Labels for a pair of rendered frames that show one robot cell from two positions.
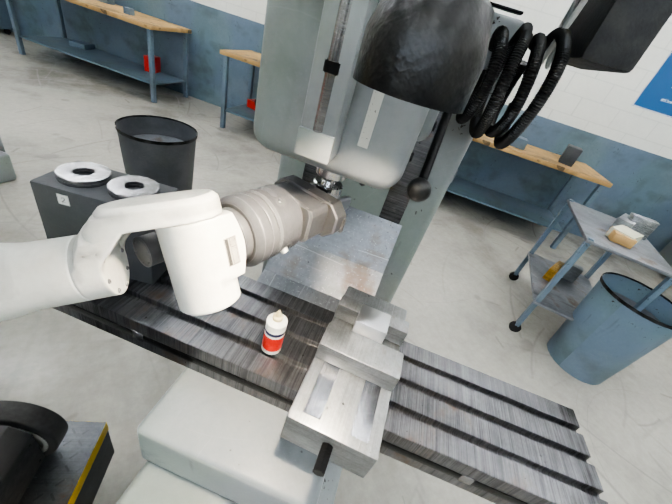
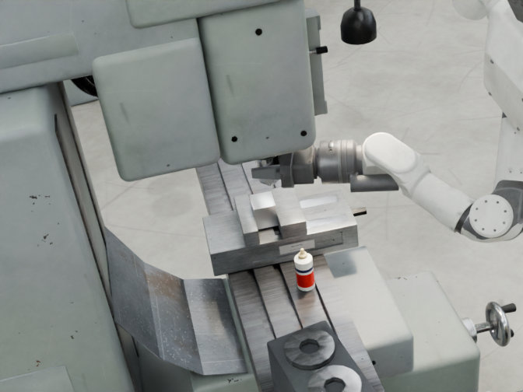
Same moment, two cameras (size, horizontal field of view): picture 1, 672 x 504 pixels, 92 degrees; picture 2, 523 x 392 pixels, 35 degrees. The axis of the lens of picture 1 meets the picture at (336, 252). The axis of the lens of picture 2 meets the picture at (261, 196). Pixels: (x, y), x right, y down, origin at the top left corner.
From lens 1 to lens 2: 1.79 m
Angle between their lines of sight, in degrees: 80
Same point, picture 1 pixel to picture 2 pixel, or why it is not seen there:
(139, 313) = (363, 365)
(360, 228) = (121, 266)
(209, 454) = (388, 295)
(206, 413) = (370, 314)
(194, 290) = not seen: hidden behind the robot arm
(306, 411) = (346, 218)
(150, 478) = (417, 358)
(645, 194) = not seen: outside the picture
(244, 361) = (332, 288)
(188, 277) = not seen: hidden behind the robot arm
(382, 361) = (287, 194)
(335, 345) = (299, 215)
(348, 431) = (338, 201)
